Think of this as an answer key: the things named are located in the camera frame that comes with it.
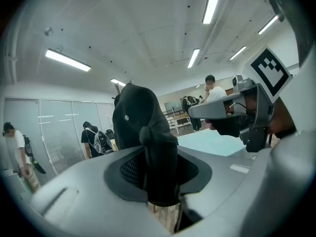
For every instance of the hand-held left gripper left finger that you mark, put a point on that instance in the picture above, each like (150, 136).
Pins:
(86, 206)

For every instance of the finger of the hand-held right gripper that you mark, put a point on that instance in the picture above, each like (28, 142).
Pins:
(227, 127)
(209, 108)

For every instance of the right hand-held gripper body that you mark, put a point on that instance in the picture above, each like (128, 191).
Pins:
(271, 73)

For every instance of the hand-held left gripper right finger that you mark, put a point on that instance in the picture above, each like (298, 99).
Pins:
(234, 194)

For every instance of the black jacket garment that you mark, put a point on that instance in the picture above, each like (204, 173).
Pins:
(138, 107)

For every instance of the person's right forearm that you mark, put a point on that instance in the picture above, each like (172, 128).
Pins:
(281, 117)

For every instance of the light blue table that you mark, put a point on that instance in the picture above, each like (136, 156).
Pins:
(212, 142)

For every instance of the white-legged wooden desk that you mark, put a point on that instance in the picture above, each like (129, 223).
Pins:
(181, 118)

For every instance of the long ceiling light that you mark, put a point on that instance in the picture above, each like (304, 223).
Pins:
(118, 82)
(193, 58)
(67, 60)
(237, 53)
(212, 4)
(268, 25)

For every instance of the person's white shirt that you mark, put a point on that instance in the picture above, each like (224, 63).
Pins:
(306, 95)

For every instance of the round ceiling smoke detector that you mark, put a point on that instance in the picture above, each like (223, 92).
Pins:
(48, 31)

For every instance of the small grey camera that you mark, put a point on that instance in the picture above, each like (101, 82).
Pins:
(237, 81)

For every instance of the black head-worn camera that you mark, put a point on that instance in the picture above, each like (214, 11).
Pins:
(276, 6)

